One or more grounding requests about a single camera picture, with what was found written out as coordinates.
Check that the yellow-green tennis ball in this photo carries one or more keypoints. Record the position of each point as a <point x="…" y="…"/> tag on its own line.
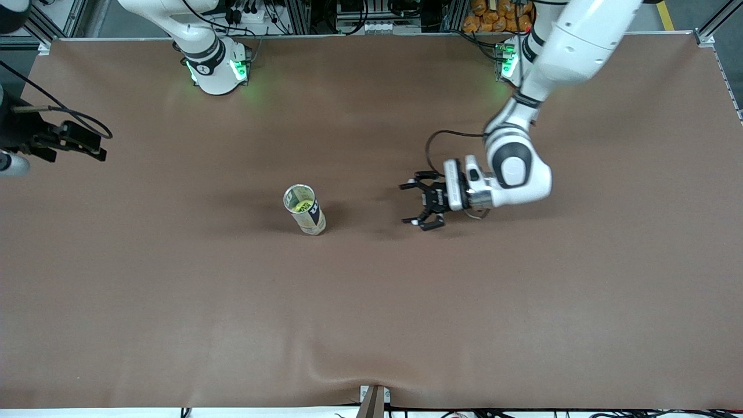
<point x="302" y="206"/>

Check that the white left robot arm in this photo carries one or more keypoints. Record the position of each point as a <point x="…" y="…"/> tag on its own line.
<point x="580" y="40"/>

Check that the brown table mat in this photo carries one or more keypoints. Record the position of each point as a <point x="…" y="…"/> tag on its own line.
<point x="371" y="319"/>

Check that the grey control box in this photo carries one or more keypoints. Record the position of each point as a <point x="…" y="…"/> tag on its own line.
<point x="377" y="26"/>

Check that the blue white tennis ball can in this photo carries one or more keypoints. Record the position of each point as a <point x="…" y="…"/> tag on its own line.
<point x="312" y="223"/>

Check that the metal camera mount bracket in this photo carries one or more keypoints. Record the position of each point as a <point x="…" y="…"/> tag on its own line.
<point x="374" y="406"/>

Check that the orange bread pile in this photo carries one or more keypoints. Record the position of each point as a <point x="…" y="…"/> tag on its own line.
<point x="493" y="20"/>

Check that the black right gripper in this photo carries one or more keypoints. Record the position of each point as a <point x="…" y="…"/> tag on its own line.
<point x="18" y="132"/>

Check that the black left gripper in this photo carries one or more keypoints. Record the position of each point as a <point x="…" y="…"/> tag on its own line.
<point x="436" y="201"/>

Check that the aluminium frame strut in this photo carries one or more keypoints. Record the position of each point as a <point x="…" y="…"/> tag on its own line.
<point x="720" y="17"/>
<point x="52" y="23"/>

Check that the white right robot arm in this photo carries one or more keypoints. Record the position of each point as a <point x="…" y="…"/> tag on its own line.
<point x="215" y="75"/>

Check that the white corner bracket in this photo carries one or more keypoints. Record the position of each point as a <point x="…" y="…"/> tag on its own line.
<point x="704" y="39"/>
<point x="44" y="47"/>

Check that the white power strip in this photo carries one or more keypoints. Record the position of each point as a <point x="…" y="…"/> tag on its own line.
<point x="249" y="16"/>

